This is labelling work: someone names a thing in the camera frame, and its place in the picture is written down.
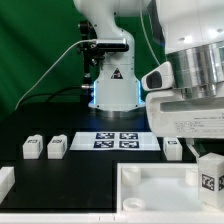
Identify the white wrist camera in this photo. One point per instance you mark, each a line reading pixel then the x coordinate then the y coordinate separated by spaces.
pixel 159 79

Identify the white square tabletop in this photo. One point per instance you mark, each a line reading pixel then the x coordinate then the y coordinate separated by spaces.
pixel 162 193

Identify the black camera on stand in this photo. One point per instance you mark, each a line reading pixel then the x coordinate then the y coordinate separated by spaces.
pixel 93 50

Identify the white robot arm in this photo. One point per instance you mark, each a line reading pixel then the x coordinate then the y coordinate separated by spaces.
pixel 184 96

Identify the white sheet with tags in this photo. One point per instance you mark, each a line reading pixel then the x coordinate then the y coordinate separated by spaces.
pixel 131 141

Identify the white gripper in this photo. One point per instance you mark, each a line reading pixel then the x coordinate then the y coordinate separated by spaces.
pixel 169 115

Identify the white left obstacle block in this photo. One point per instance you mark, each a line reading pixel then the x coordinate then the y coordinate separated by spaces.
pixel 7 180

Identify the white front obstacle bar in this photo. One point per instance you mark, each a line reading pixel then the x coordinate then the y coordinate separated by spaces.
pixel 15 218

